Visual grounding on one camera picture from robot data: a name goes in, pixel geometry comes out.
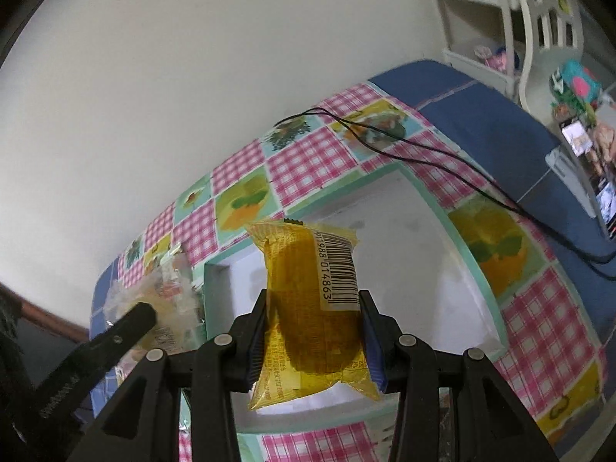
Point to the smartphone on stand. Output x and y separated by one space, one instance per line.
586 164

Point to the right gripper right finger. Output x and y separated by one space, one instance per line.
459 399

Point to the clear round pastry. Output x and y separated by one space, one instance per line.
168 289

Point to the patchwork plastic tablecloth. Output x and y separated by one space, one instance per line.
555 361

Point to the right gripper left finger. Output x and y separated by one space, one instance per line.
141 420

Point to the yellow cake snack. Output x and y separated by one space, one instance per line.
313 339

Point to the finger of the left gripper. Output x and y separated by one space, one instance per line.
44 408

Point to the blue plaid cloth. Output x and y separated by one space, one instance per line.
512 146

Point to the white shelf unit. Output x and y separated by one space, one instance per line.
535 37

